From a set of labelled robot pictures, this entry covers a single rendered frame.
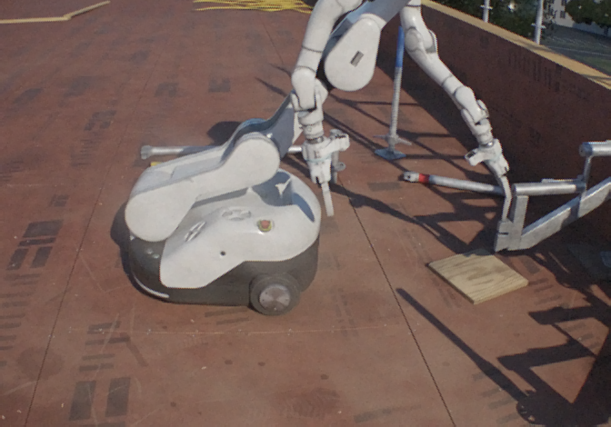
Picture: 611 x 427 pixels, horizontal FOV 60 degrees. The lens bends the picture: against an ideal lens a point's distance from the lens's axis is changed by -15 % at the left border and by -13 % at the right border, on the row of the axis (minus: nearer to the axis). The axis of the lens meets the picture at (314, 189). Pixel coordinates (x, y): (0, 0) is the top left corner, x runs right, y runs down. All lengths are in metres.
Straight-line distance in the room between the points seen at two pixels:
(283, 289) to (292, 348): 0.20
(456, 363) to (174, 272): 0.95
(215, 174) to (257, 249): 0.28
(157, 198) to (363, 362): 0.84
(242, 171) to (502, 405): 1.10
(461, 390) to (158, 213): 1.13
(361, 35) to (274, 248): 0.70
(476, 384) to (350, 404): 0.41
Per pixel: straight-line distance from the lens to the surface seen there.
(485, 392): 1.87
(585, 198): 2.48
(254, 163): 1.93
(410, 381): 1.85
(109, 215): 2.76
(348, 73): 1.87
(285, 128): 1.95
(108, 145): 3.63
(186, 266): 1.93
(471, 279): 2.37
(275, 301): 2.00
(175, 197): 1.99
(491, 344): 2.06
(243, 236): 1.86
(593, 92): 3.13
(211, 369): 1.84
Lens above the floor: 1.22
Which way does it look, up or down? 24 degrees down
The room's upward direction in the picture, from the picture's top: 4 degrees clockwise
